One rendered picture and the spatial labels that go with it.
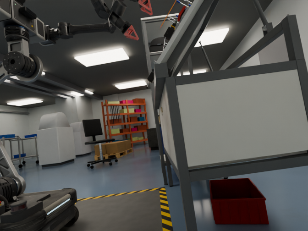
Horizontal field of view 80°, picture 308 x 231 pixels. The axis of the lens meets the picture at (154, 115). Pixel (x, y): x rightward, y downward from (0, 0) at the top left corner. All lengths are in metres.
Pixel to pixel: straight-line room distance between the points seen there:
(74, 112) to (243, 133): 8.17
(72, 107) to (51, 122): 3.12
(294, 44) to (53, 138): 5.36
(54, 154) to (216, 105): 5.14
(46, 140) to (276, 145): 5.41
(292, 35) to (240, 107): 0.39
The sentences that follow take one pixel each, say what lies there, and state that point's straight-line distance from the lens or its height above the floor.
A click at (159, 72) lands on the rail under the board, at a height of 0.82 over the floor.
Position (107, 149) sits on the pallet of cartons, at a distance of 5.09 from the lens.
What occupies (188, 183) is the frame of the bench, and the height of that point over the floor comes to 0.36.
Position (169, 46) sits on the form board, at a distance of 0.84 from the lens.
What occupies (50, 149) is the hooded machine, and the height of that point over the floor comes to 0.44.
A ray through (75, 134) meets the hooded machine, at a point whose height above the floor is 0.80.
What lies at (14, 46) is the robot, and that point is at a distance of 1.58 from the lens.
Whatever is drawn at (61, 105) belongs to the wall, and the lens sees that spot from 9.05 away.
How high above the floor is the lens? 0.59
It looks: 4 degrees up
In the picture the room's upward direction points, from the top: 8 degrees counter-clockwise
